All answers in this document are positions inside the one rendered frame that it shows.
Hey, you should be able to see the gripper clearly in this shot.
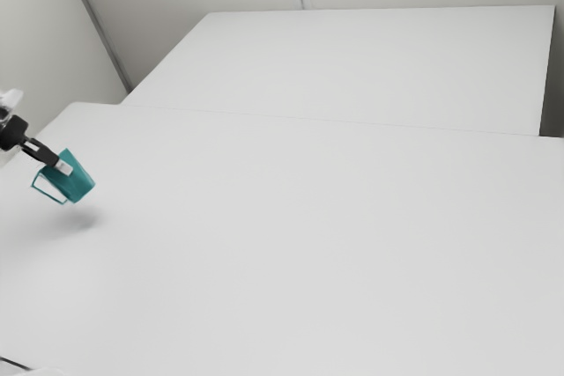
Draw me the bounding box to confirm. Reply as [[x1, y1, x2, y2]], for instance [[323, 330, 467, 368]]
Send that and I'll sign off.
[[0, 114, 74, 175]]

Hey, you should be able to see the teal faceted mug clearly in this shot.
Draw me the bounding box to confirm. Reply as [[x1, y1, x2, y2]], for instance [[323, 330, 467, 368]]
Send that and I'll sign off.
[[30, 147, 96, 206]]

